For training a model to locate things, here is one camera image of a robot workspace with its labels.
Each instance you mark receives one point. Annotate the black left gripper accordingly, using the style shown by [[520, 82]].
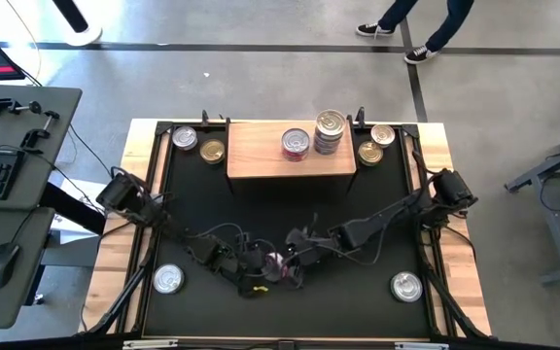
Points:
[[251, 267]]

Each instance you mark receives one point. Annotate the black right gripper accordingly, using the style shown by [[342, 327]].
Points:
[[309, 245]]

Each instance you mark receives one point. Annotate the green label silver lid can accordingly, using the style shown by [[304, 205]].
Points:
[[168, 278], [406, 286]]

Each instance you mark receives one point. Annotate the blue label seafood can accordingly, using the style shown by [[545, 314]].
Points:
[[330, 122], [327, 145], [327, 151]]

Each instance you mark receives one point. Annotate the green label gold lid can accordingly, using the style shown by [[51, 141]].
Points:
[[212, 151], [370, 153]]

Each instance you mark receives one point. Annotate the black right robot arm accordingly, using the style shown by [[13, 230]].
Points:
[[372, 226]]

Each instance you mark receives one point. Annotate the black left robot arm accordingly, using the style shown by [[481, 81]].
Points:
[[192, 243]]

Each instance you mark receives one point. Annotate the wooden shelf with black legs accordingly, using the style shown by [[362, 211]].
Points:
[[255, 155]]

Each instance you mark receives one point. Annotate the silver lid seafood can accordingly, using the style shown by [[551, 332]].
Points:
[[382, 135]]

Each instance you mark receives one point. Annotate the black table mat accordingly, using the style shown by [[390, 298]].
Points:
[[309, 316]]

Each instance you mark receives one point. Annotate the white paper sheet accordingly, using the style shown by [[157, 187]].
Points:
[[85, 189]]

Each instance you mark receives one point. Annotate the black desk leg bar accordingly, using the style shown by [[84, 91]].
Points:
[[73, 209]]

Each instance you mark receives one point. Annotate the grey desk top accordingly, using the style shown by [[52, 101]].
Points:
[[8, 311], [66, 102]]

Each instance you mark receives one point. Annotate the black computer mouse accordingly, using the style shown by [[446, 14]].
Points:
[[2, 265]]

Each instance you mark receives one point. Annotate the white round stand base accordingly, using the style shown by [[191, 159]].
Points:
[[88, 36]]

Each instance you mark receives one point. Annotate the person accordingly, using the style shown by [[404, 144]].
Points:
[[450, 19]]

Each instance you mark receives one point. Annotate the black stand pole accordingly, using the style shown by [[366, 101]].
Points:
[[71, 17]]

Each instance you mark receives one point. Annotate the silver frame bracket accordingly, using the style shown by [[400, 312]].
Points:
[[149, 344], [421, 346]]

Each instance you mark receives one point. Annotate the black frame clamp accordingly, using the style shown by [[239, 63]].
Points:
[[360, 117], [205, 118]]

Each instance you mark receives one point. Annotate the black aluminium table frame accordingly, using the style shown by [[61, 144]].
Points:
[[409, 129]]

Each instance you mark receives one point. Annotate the grey right base bracket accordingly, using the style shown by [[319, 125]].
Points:
[[468, 200]]

